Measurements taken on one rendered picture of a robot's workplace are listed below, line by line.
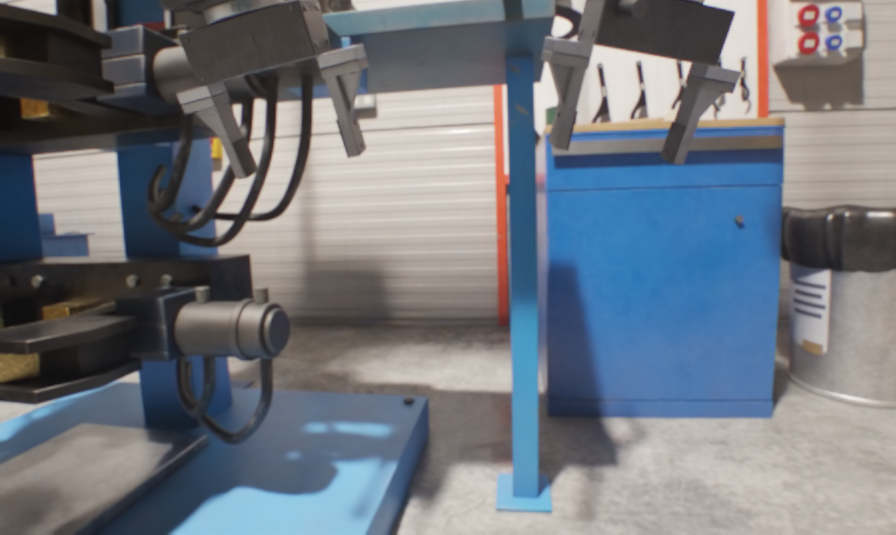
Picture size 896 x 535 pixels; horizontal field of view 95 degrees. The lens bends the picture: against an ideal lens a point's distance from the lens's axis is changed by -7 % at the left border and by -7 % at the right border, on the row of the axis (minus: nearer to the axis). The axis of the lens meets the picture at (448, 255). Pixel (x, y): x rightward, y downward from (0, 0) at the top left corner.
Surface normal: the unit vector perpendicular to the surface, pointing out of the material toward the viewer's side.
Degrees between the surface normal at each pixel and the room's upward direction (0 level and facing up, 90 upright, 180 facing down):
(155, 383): 90
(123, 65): 90
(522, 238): 90
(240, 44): 113
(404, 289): 90
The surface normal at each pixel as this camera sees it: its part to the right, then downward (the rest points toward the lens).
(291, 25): -0.11, 0.49
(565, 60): 0.10, 0.49
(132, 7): -0.15, 0.11
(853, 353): -0.70, 0.15
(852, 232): -0.54, 0.13
